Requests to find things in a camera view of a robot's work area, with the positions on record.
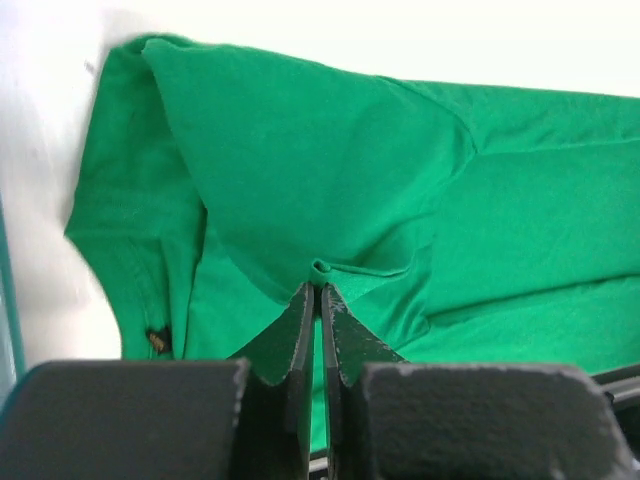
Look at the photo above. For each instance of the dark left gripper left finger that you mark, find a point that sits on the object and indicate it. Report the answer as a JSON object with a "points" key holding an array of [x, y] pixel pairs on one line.
{"points": [[247, 417]]}

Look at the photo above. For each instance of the dark left gripper right finger tip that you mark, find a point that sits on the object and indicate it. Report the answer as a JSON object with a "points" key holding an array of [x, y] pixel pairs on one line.
{"points": [[388, 418]]}

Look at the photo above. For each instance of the green t shirt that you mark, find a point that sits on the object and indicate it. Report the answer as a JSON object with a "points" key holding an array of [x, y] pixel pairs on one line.
{"points": [[461, 223]]}

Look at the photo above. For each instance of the blue plastic basket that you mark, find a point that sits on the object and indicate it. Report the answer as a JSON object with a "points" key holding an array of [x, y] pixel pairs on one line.
{"points": [[12, 352]]}

